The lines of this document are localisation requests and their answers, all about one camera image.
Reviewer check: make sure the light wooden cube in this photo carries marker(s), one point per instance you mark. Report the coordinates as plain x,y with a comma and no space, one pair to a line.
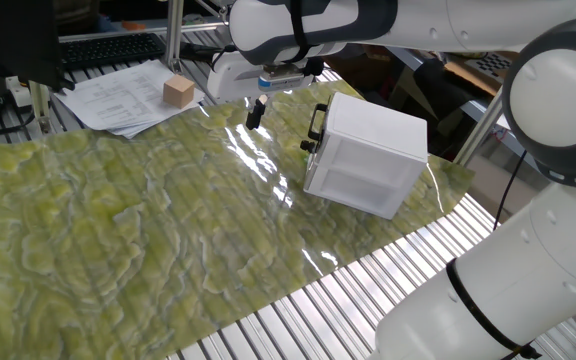
178,92

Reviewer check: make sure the green marble pattern mat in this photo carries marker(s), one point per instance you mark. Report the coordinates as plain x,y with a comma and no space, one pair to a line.
143,225

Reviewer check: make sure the small orange object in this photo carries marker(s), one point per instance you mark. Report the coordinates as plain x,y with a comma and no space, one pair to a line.
133,25

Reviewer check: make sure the white drawer cabinet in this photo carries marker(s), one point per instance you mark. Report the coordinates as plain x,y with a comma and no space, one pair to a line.
378,125

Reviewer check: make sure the white printed paper stack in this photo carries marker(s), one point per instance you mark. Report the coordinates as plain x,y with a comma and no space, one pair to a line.
113,100

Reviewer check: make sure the black computer keyboard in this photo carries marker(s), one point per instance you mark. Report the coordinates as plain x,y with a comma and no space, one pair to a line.
110,50

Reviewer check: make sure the silver wrist bracket blue caps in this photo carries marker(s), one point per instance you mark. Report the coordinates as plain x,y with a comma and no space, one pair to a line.
288,77

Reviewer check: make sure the black computer monitor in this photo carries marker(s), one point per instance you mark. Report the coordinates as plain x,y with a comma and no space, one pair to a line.
8,40

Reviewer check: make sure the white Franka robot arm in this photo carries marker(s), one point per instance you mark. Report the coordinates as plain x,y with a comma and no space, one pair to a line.
543,280

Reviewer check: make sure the checkerboard calibration board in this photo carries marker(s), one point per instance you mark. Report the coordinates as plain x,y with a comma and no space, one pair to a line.
493,62

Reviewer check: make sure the white drawer black knob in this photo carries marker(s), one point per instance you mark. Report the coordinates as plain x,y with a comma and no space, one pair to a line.
308,146

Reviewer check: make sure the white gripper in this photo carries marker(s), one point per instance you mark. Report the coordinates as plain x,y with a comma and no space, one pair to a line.
233,80

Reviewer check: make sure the aluminium frame profile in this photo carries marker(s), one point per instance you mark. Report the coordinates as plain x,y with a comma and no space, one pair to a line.
133,31
39,105
478,130
174,35

